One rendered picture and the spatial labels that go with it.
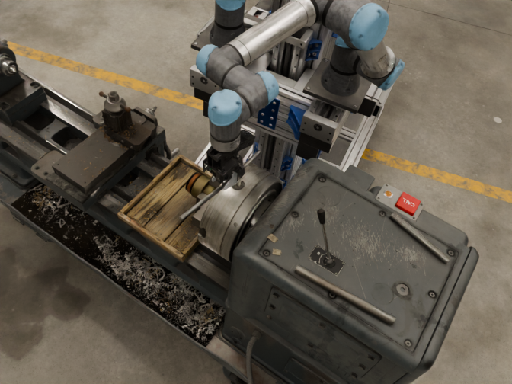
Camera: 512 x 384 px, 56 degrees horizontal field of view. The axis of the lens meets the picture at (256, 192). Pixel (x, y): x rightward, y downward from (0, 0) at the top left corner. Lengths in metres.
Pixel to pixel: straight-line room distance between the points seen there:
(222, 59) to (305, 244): 0.54
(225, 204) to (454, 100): 2.82
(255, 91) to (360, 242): 0.53
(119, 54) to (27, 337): 2.14
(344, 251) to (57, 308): 1.72
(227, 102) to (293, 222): 0.45
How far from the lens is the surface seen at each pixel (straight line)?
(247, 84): 1.15
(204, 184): 1.58
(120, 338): 2.56
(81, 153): 1.91
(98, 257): 2.15
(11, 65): 2.13
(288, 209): 1.39
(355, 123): 3.20
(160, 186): 1.88
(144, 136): 1.87
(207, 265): 1.72
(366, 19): 1.34
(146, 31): 4.06
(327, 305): 1.28
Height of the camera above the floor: 2.40
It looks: 54 degrees down
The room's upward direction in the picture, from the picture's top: 9 degrees clockwise
